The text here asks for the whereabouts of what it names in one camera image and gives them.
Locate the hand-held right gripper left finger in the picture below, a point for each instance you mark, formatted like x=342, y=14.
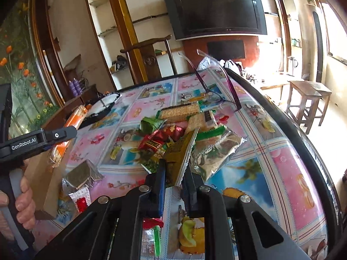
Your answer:
x=161, y=195

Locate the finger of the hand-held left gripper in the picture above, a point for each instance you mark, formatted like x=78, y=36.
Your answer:
x=61, y=134

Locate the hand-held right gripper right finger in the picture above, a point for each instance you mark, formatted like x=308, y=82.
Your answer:
x=189, y=195

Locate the orange cracker packet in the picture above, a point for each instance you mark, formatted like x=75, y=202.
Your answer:
x=77, y=116

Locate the small red snack packet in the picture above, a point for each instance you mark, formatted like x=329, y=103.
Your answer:
x=151, y=223

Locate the green pea snack packet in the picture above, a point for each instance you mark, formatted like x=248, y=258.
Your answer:
x=151, y=163

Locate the olive yellow snack packet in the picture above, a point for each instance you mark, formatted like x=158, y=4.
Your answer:
x=176, y=154

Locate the silver foil dark snack packet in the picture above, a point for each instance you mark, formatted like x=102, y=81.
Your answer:
x=80, y=173

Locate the brown cardboard box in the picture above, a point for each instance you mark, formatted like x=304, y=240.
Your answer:
x=43, y=184

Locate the clear silver snack packet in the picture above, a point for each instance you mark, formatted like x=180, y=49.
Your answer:
x=217, y=154

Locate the red white snack packet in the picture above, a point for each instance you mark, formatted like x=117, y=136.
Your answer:
x=81, y=201

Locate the long cracker packet black stripe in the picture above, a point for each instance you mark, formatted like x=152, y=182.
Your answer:
x=200, y=122

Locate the person's left hand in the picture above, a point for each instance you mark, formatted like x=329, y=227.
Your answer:
x=25, y=203

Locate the wooden sideboard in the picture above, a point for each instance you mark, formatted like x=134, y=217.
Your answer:
x=67, y=105

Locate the clear green-edged snack packet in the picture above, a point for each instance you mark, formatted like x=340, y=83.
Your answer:
x=154, y=241

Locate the red snack packet yellow label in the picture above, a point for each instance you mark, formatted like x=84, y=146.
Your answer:
x=150, y=145

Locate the black white orange cloth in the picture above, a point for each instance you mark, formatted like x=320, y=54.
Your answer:
x=104, y=104

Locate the dark red foil candy packet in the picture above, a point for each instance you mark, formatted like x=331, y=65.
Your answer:
x=170, y=132

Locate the green foil snack packet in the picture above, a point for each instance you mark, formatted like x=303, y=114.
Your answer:
x=150, y=126

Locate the brown paper bag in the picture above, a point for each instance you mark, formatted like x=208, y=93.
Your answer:
x=73, y=63

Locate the dark crumpled bundle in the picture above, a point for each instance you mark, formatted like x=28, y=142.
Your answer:
x=119, y=63

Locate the printed tablecloth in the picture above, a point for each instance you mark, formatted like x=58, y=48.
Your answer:
x=284, y=168

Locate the purple-armed eyeglasses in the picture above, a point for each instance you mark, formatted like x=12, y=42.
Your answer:
x=206, y=86

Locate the wooden chair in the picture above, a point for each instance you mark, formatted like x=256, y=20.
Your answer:
x=147, y=59

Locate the white plastic bag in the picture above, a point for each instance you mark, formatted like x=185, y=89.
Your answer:
x=233, y=65

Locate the wooden stool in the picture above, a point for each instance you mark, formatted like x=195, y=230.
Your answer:
x=309, y=92

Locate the glass pitcher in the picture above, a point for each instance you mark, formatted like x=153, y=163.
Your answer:
x=292, y=66

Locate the flat screen television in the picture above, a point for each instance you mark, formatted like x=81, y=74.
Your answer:
x=217, y=8

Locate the white wall shelf unit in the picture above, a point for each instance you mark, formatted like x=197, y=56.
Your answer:
x=105, y=19

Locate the black rectangular wall panel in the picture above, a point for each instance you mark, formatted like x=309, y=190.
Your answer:
x=226, y=49

